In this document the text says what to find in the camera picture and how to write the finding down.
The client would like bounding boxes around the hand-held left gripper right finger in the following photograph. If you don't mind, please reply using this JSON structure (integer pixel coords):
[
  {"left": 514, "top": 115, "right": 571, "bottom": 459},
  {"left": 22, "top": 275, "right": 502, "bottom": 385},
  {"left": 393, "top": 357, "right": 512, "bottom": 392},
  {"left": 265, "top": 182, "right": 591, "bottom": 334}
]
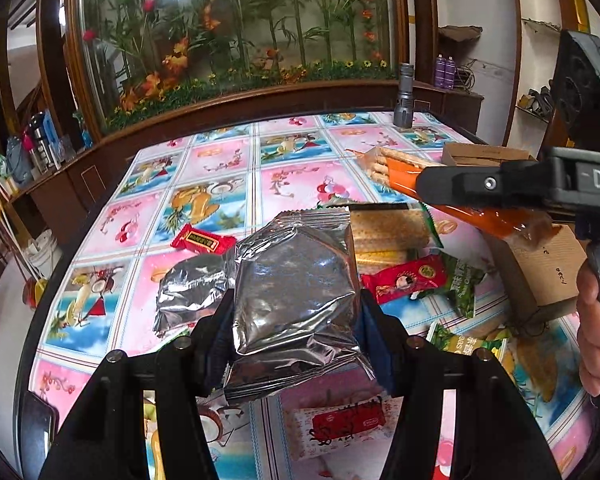
[{"left": 357, "top": 290, "right": 563, "bottom": 480}]

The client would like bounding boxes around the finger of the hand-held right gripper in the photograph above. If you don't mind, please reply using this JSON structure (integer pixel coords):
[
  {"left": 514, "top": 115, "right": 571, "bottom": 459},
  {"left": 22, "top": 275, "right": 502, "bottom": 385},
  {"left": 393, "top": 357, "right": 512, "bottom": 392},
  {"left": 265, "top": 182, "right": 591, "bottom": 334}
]
[{"left": 414, "top": 160, "right": 551, "bottom": 207}]

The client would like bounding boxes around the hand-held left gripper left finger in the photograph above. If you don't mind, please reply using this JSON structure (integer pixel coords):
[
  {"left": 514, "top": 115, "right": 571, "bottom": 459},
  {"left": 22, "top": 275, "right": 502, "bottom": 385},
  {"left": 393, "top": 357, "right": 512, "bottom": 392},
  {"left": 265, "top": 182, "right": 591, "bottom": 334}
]
[{"left": 39, "top": 290, "right": 237, "bottom": 480}]

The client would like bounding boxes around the orange biscuit stick packet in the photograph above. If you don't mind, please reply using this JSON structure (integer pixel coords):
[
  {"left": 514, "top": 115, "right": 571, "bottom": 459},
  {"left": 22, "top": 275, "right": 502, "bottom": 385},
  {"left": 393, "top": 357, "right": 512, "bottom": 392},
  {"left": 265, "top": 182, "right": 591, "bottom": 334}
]
[{"left": 345, "top": 147, "right": 553, "bottom": 241}]

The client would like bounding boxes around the red snack packet with figure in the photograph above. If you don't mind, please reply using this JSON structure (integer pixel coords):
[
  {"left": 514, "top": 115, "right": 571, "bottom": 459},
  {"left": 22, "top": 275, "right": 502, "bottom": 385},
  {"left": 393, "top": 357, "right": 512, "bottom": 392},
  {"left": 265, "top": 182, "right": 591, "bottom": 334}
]
[{"left": 361, "top": 254, "right": 448, "bottom": 306}]

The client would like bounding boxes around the green-edged cracker packet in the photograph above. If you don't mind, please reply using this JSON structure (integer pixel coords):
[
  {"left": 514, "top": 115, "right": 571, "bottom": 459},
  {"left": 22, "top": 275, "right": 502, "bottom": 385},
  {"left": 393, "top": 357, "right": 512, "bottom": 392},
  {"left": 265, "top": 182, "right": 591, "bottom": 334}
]
[{"left": 347, "top": 203, "right": 446, "bottom": 267}]

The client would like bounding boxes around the green and yellow snack packet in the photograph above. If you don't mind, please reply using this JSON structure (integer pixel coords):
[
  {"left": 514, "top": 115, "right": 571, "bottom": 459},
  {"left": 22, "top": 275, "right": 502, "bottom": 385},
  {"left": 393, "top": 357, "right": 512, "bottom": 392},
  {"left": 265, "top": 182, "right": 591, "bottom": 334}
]
[{"left": 426, "top": 321, "right": 510, "bottom": 376}]

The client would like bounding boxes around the white packet with red print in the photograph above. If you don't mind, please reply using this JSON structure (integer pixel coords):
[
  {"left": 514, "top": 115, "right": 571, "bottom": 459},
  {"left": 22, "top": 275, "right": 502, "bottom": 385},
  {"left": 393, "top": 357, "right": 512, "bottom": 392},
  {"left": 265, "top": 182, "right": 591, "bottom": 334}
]
[{"left": 285, "top": 395, "right": 388, "bottom": 463}]

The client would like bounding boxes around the large silver foil packet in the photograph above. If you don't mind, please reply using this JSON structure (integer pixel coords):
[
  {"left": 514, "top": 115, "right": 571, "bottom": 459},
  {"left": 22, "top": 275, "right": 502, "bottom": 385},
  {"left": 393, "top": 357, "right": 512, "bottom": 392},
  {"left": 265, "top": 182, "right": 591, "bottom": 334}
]
[{"left": 224, "top": 210, "right": 381, "bottom": 403}]

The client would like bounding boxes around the cardboard box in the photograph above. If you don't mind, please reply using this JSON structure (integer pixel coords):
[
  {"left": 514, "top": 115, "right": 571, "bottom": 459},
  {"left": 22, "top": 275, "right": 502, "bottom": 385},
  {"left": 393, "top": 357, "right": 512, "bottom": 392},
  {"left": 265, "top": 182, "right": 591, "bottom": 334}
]
[{"left": 441, "top": 142, "right": 592, "bottom": 323}]

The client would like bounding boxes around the red candy packet black label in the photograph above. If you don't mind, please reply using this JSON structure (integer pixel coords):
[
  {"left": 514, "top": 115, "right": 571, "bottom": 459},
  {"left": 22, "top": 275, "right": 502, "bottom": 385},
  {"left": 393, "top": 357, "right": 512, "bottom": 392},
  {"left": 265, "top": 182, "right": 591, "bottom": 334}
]
[{"left": 171, "top": 223, "right": 237, "bottom": 261}]

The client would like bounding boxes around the green pea packet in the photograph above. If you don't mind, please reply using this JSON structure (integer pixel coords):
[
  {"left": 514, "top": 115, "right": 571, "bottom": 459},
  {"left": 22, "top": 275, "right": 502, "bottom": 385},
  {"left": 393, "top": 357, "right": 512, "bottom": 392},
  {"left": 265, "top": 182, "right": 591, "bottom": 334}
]
[{"left": 437, "top": 252, "right": 486, "bottom": 318}]

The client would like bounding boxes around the person's right hand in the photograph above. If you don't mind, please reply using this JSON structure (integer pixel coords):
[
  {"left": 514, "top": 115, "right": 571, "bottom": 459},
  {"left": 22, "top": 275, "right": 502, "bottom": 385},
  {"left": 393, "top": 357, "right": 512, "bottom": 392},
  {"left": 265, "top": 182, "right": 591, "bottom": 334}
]
[{"left": 577, "top": 259, "right": 600, "bottom": 397}]

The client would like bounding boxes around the small silver foil packet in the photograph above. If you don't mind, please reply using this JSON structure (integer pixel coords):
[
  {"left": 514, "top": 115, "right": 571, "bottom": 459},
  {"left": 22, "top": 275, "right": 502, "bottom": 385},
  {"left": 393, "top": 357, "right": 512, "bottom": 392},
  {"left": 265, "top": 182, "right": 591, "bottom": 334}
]
[{"left": 152, "top": 252, "right": 238, "bottom": 336}]

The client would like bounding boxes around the pile of dark tools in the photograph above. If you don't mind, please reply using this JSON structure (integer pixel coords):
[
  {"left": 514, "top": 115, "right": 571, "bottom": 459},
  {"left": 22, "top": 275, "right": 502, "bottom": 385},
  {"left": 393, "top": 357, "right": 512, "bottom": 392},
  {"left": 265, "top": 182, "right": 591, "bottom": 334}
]
[{"left": 517, "top": 87, "right": 553, "bottom": 121}]

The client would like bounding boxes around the grey flashlight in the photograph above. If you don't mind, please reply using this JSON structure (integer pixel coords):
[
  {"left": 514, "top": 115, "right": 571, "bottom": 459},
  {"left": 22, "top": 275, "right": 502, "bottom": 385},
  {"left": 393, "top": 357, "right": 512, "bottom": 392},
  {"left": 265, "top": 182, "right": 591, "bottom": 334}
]
[{"left": 392, "top": 62, "right": 417, "bottom": 128}]

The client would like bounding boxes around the brown driftwood piece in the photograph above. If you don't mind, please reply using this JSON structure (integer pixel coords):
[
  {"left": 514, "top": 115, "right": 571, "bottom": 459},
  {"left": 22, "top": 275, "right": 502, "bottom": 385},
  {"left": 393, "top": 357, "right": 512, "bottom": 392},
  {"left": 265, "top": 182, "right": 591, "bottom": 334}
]
[{"left": 439, "top": 25, "right": 483, "bottom": 43}]

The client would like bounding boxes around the white bucket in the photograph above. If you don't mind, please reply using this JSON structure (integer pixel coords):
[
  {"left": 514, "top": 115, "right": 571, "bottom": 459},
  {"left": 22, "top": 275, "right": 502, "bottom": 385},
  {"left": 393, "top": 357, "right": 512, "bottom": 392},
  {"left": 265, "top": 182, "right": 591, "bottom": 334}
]
[{"left": 27, "top": 232, "right": 63, "bottom": 281}]

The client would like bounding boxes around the black-edged table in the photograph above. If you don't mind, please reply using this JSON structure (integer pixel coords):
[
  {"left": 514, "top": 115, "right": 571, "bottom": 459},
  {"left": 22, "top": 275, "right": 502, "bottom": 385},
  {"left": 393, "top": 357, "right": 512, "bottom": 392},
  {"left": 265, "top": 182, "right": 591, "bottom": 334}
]
[{"left": 15, "top": 105, "right": 600, "bottom": 480}]

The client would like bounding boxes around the silver and black thermos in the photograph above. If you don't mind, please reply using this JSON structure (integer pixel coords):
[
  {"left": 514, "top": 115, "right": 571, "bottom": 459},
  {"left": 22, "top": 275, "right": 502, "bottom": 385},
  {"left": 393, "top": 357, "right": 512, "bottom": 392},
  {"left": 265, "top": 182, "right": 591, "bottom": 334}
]
[{"left": 30, "top": 115, "right": 57, "bottom": 171}]

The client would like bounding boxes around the blue bag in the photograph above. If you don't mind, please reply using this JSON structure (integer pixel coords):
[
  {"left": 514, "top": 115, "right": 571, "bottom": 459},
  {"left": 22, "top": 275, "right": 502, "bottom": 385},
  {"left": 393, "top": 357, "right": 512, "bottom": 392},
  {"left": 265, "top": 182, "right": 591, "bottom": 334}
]
[{"left": 5, "top": 137, "right": 33, "bottom": 186}]

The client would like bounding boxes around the glass artificial flower display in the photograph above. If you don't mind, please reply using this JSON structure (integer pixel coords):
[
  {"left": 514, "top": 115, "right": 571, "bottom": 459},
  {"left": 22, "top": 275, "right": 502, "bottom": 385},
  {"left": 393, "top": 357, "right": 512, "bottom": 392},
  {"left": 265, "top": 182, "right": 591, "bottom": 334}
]
[{"left": 67, "top": 0, "right": 406, "bottom": 133}]

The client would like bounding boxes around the tangle of cables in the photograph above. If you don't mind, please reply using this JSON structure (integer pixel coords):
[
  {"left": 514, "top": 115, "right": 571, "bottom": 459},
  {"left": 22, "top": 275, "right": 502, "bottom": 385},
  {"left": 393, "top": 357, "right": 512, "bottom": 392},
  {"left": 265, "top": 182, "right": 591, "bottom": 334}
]
[{"left": 452, "top": 62, "right": 476, "bottom": 91}]

